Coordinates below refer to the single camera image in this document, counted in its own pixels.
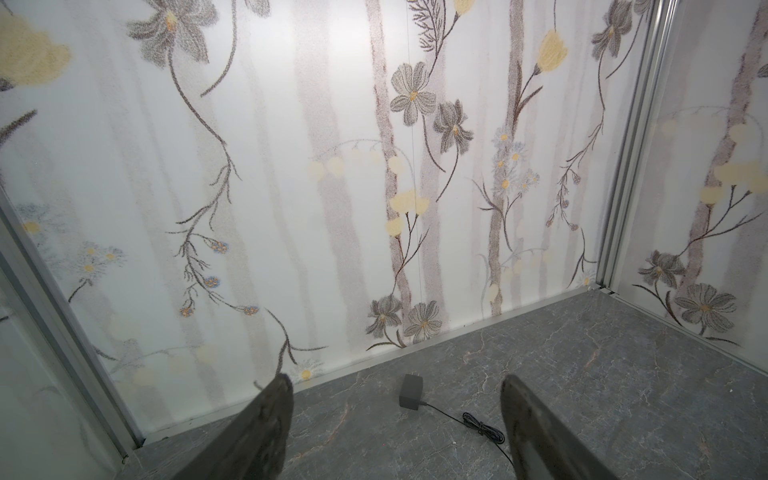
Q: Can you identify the aluminium corner post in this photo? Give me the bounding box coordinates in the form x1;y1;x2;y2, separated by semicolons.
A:
1;194;144;462
596;1;679;293

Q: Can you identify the aluminium left corner post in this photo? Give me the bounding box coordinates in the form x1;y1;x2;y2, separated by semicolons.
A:
1;194;144;462

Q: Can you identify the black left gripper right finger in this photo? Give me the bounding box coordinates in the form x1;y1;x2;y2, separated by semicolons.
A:
500;375;617;480

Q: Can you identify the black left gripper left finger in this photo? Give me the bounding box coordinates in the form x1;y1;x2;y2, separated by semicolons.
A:
174;373;294;480

